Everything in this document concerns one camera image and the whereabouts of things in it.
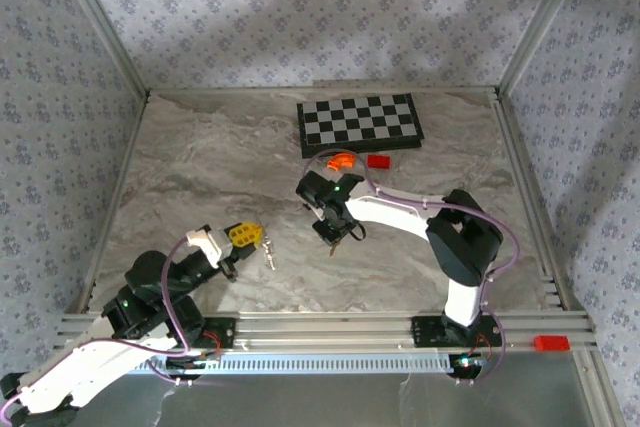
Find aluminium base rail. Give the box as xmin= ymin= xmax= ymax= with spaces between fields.
xmin=56 ymin=313 xmax=597 ymax=354

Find black and grey chessboard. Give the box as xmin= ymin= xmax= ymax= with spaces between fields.
xmin=296 ymin=92 xmax=426 ymax=160

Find long red plastic block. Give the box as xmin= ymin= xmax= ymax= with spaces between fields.
xmin=533 ymin=334 xmax=572 ymax=353

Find thin black wire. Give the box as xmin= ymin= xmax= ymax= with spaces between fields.
xmin=343 ymin=220 xmax=367 ymax=244

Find aluminium frame post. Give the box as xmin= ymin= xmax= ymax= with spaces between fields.
xmin=496 ymin=0 xmax=604 ymax=94
xmin=572 ymin=350 xmax=629 ymax=427

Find white slotted cable duct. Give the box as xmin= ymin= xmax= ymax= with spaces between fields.
xmin=134 ymin=350 xmax=454 ymax=377

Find aluminium frame rail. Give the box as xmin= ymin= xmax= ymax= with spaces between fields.
xmin=492 ymin=88 xmax=586 ymax=316
xmin=73 ymin=94 xmax=150 ymax=316

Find silver keys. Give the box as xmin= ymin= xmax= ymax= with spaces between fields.
xmin=255 ymin=224 xmax=280 ymax=272

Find grey metal sheet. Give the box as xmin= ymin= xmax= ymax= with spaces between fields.
xmin=64 ymin=371 xmax=601 ymax=427

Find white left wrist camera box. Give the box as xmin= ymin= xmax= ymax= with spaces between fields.
xmin=184 ymin=226 xmax=234 ymax=268

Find orange curved plastic piece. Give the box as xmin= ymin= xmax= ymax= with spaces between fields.
xmin=326 ymin=152 xmax=359 ymax=171

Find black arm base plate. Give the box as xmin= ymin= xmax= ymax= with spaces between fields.
xmin=410 ymin=315 xmax=501 ymax=349
xmin=197 ymin=319 xmax=236 ymax=349

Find small black circuit board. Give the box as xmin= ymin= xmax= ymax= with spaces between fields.
xmin=452 ymin=354 xmax=487 ymax=379
xmin=166 ymin=354 xmax=221 ymax=373

